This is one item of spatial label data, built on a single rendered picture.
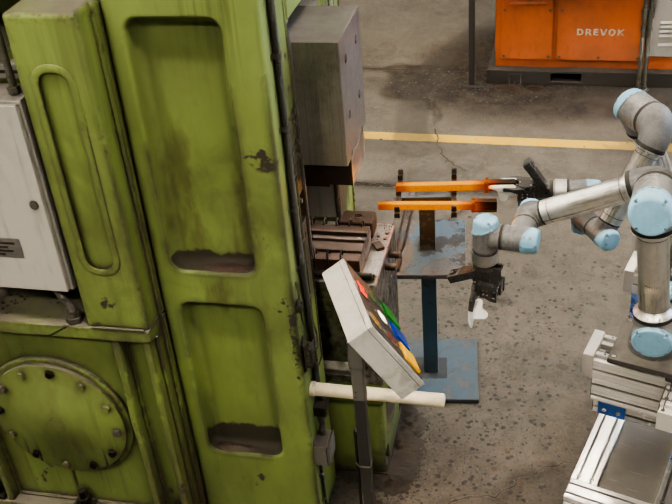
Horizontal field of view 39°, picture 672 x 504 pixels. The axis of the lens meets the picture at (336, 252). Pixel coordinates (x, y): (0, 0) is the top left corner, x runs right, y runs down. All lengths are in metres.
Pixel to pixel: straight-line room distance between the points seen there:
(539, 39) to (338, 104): 3.97
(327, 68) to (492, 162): 3.07
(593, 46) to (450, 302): 2.66
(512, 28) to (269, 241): 4.11
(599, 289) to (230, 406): 2.07
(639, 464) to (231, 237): 1.66
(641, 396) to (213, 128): 1.56
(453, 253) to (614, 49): 3.22
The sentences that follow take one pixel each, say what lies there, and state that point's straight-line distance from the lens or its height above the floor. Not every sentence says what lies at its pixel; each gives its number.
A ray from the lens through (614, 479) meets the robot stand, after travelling 3.52.
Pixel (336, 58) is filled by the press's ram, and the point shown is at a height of 1.72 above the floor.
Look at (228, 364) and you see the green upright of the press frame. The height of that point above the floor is 0.71.
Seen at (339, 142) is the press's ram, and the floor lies 1.45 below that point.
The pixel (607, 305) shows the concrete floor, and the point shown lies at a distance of 4.62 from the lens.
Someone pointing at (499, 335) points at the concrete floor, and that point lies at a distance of 4.39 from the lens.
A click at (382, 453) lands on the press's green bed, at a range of 3.69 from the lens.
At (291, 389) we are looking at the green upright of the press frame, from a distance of 3.15.
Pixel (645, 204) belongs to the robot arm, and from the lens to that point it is 2.59.
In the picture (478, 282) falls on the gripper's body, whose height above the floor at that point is 1.07.
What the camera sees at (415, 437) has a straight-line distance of 3.90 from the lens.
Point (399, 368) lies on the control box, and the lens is 2.63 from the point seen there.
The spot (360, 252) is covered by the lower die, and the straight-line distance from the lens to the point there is 3.19.
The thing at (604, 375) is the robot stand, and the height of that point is 0.71.
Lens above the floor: 2.76
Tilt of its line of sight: 34 degrees down
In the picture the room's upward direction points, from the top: 5 degrees counter-clockwise
